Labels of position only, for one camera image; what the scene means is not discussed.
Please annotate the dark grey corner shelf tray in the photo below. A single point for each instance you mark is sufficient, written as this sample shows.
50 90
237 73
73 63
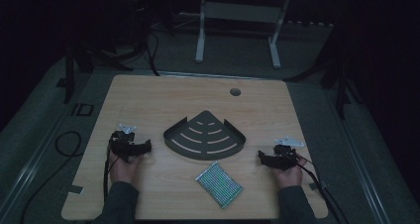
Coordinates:
204 141

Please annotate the person's left hand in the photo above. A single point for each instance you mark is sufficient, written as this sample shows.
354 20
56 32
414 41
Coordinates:
124 171

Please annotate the white metal stand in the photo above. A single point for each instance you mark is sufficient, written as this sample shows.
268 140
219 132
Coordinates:
237 12

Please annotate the black tripod stand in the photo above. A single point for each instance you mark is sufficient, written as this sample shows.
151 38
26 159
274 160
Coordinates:
340 82
85 60

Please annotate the person's right hand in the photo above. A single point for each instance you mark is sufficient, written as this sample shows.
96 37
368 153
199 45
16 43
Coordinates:
290 177

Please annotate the shiny green mesh packet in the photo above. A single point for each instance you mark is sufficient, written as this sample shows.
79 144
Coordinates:
219 184

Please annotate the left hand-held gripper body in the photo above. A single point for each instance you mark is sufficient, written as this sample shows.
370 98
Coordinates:
123 145

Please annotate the grey tape strip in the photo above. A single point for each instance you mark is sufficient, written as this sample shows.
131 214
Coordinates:
76 189
317 185

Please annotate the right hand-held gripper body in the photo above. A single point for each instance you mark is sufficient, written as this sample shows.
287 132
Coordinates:
284 158

